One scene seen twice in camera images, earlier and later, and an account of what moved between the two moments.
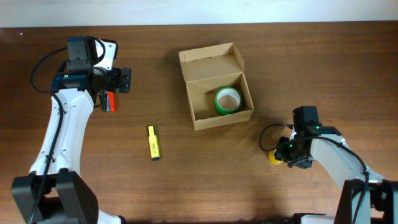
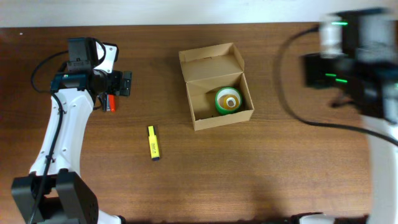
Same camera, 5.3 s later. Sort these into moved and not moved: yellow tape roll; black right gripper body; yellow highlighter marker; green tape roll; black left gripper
Moved: black right gripper body; yellow tape roll
Not moved: green tape roll; yellow highlighter marker; black left gripper
